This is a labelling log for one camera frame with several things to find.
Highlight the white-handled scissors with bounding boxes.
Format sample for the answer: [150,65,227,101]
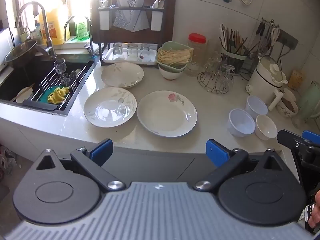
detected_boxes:
[270,27,281,44]

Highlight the silver patterned placemat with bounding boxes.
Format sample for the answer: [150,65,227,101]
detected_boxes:
[112,0,156,33]

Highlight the patterned white mug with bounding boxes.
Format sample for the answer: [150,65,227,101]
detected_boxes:
[277,88,299,118]

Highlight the green pitcher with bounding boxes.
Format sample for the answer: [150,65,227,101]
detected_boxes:
[291,81,320,128]

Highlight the black sink drain rack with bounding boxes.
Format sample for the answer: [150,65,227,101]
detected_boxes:
[24,60,94,112]

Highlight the cream small bowl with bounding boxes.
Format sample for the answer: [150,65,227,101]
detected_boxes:
[255,114,278,141]

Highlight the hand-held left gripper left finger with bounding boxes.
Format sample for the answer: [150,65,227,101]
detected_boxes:
[31,139,126,192]

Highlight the clear glass cup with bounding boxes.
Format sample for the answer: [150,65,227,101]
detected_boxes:
[219,64,236,92]

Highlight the white bowl with brown band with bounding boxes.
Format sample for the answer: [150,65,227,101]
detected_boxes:
[158,65,187,81]

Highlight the green colander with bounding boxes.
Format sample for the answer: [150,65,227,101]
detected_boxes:
[156,41,195,71]

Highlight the green chopstick holder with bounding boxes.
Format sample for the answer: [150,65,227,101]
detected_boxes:
[221,46,251,75]

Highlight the dried noodles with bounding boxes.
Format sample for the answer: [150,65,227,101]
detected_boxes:
[157,48,194,68]

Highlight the white electric pot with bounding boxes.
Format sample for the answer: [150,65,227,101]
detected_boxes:
[245,55,288,111]

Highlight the bluish white small bowl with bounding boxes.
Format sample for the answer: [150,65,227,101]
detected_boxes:
[246,95,269,119]
[227,108,256,138]

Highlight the clear wine glass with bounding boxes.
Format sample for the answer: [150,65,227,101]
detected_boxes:
[53,58,67,77]

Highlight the tall steel faucet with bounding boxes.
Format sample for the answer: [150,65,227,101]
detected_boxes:
[14,1,57,57]

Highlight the yellow oil bottle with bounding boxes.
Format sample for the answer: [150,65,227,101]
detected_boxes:
[39,5,72,46]

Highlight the yellow cloth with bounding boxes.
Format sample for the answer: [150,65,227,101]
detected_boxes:
[47,86,72,105]

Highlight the wire glass rack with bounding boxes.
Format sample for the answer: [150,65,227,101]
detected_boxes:
[197,55,234,95]

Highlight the small steel faucet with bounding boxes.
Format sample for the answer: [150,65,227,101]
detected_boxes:
[63,16,94,56]

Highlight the black sink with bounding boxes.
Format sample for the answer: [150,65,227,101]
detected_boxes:
[0,52,97,117]

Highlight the white tray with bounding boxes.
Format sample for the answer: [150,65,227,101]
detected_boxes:
[103,47,159,64]

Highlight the person's right hand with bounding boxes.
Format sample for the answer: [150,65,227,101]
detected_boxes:
[308,189,320,235]

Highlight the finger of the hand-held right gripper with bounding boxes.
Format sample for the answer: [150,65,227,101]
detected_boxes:
[302,130,320,143]
[277,129,320,164]

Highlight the white cutlery holder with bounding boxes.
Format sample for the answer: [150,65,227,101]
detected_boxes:
[98,6,112,29]
[151,7,166,31]

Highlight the red-lidded glass jar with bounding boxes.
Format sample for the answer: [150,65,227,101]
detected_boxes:
[188,33,209,66]

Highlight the green detergent bottle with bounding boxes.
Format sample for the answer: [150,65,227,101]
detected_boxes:
[74,16,90,41]

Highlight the dark wall hook rail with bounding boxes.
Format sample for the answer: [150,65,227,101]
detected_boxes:
[261,17,299,50]

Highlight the steel pot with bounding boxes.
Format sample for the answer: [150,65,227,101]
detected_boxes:
[4,39,51,63]

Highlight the black dish rack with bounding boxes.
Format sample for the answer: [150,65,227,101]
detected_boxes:
[90,0,167,67]

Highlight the pink flower white plate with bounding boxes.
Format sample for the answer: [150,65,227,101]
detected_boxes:
[136,90,198,138]

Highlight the yellow packet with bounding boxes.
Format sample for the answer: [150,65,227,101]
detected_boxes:
[291,69,306,90]

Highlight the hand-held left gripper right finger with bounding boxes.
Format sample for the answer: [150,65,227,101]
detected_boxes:
[194,139,288,193]

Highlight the brown-rimmed leaf pattern plate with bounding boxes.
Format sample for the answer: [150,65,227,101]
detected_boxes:
[101,62,145,89]

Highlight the clear drinking glass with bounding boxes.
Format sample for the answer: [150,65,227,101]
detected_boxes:
[126,43,139,61]
[112,42,124,61]
[140,44,151,61]

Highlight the bundle of chopsticks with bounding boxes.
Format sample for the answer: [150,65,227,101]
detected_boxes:
[219,24,248,53]

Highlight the grey leaf pattern plate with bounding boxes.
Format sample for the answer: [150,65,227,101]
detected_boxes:
[83,87,137,128]

